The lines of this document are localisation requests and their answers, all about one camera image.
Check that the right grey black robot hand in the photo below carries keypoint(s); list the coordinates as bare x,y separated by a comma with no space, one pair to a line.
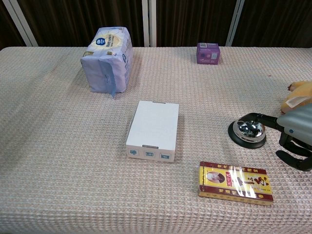
293,126

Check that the white cardboard box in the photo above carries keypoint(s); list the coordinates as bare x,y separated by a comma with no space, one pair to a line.
153,130

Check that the small purple box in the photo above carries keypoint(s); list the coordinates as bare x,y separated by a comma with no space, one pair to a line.
207,53

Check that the dark brown curtain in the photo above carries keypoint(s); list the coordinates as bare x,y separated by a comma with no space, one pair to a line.
73,22

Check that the lavender tissue pack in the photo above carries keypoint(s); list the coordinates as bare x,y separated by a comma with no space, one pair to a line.
108,61

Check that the white metal frame post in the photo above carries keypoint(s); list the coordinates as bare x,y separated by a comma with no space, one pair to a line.
148,23
234,23
20,22

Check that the beige waffle tablecloth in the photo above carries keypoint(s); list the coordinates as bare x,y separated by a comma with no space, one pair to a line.
73,158

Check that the yellow red packaged box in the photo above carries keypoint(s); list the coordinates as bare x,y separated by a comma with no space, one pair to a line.
235,182

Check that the silver round bell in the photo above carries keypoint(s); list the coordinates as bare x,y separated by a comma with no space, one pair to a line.
246,135

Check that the yellow plush toy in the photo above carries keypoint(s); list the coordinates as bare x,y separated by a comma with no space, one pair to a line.
298,93

